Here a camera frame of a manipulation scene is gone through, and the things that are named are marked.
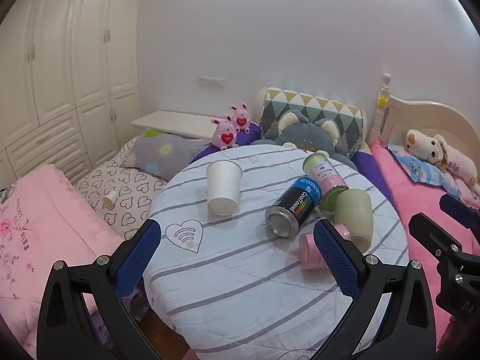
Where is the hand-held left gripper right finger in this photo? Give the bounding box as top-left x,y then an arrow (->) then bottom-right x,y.
313,217 -> 438,360

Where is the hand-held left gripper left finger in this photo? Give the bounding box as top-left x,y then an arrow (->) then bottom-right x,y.
36,218 -> 162,360

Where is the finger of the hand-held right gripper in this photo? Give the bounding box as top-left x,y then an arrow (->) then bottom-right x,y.
439,194 -> 480,230
409,213 -> 480,260

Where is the white paper cup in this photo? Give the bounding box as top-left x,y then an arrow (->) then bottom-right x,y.
206,160 -> 242,217

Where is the pink cup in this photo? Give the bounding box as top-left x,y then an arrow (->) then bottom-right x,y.
298,224 -> 352,271

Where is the pale green cup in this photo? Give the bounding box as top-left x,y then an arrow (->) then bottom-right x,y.
333,188 -> 374,253

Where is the pink fleece blanket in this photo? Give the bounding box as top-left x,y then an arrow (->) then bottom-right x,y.
369,140 -> 480,347

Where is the cream and pink plush animal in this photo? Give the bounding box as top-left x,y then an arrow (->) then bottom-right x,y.
406,129 -> 480,196

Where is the blue cartoon print pillow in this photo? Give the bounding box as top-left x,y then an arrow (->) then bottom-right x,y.
388,143 -> 461,200

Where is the black and blue can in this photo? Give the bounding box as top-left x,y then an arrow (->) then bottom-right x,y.
265,176 -> 323,238

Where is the heart print blanket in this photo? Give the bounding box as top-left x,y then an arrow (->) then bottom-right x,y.
75,136 -> 170,241

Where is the pink and green can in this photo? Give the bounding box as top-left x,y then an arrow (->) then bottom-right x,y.
302,151 -> 350,211

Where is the round striped-cloth table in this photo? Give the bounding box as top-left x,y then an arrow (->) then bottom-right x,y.
142,145 -> 410,360

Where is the pink embroidered quilt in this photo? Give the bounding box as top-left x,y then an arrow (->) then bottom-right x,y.
0,164 -> 151,347

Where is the cream bed headboard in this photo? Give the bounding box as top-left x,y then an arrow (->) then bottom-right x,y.
365,74 -> 480,166

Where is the grey flower print pillow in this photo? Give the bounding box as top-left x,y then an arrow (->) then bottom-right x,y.
125,129 -> 211,181

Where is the grey plush animal cushion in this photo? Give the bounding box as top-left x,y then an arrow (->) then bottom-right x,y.
250,111 -> 359,171

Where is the white nightstand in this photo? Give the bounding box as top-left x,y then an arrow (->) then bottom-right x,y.
130,110 -> 223,140

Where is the pink plush toy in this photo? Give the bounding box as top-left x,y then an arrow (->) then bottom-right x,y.
211,118 -> 239,151
229,103 -> 252,134

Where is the triangle pattern cushion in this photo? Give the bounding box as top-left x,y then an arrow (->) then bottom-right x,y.
260,88 -> 367,159

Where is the white wardrobe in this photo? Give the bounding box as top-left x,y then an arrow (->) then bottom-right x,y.
0,0 -> 142,193

